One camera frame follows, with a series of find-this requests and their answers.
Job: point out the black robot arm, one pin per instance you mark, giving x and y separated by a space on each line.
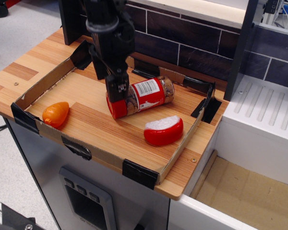
104 11

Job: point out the grey oven control panel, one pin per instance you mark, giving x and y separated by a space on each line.
91 204

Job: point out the cardboard fence with black tape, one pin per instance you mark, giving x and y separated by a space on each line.
91 132

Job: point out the white toy sink drainboard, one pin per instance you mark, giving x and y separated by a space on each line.
260 106

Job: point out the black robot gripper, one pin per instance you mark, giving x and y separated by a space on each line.
113 43

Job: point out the dark grey right post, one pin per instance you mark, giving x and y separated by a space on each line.
235 75

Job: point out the red white toy cheese wedge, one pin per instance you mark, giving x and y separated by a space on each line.
164 131

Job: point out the black caster wheel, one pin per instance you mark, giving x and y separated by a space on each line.
3 9

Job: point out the dark grey post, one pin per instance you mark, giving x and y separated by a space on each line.
235 75
73 19

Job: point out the red-lidded spice bottle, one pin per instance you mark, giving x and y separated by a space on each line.
142 96

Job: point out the dark grey left post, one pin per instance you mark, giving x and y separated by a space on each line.
73 19

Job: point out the orange toy carrot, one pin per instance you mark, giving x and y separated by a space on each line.
55 114

